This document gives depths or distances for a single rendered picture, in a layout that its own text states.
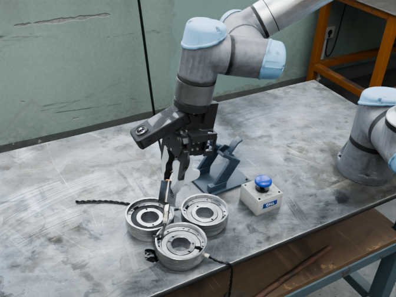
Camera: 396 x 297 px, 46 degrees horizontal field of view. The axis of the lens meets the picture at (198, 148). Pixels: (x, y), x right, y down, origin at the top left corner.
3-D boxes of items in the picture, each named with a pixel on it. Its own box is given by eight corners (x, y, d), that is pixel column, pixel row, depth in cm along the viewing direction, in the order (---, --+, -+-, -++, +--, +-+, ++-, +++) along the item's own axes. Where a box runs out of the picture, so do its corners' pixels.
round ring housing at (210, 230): (233, 214, 108) (235, 201, 106) (217, 245, 100) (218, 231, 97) (191, 202, 111) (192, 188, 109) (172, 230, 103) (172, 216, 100)
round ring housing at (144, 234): (115, 228, 103) (114, 214, 100) (149, 204, 109) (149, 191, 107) (150, 251, 97) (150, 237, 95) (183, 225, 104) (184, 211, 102)
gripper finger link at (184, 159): (187, 182, 95) (192, 143, 91) (181, 184, 94) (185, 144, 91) (177, 172, 99) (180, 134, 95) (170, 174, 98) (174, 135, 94)
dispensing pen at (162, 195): (150, 242, 95) (162, 164, 100) (159, 246, 99) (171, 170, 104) (159, 243, 94) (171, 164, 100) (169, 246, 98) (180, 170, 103)
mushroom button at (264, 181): (258, 203, 108) (261, 185, 105) (248, 192, 111) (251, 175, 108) (273, 197, 110) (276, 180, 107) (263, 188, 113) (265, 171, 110)
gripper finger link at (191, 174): (200, 196, 100) (205, 157, 96) (175, 201, 97) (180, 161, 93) (193, 190, 103) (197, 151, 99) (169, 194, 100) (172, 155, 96)
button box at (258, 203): (256, 217, 108) (258, 200, 105) (239, 198, 113) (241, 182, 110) (284, 206, 111) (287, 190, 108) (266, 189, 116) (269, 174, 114)
